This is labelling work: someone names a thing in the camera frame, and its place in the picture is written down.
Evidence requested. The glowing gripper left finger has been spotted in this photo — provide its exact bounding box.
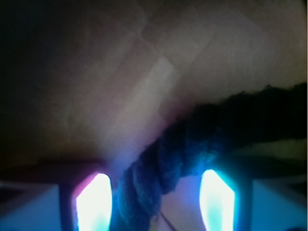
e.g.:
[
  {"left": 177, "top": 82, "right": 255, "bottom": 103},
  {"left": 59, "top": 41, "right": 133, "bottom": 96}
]
[{"left": 59, "top": 171, "right": 114, "bottom": 231}]

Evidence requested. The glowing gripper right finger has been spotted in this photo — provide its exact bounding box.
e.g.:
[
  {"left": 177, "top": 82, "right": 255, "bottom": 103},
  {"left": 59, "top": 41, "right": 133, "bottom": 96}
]
[{"left": 200, "top": 168, "right": 253, "bottom": 231}]

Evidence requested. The dark blue twisted rope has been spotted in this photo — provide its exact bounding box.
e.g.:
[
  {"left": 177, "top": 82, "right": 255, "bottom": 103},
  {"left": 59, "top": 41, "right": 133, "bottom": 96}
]
[{"left": 109, "top": 82, "right": 308, "bottom": 231}]

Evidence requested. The brown paper bag bin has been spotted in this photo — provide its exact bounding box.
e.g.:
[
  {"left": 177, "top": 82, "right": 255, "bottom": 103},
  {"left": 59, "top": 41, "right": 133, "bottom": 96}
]
[{"left": 0, "top": 0, "right": 308, "bottom": 168}]

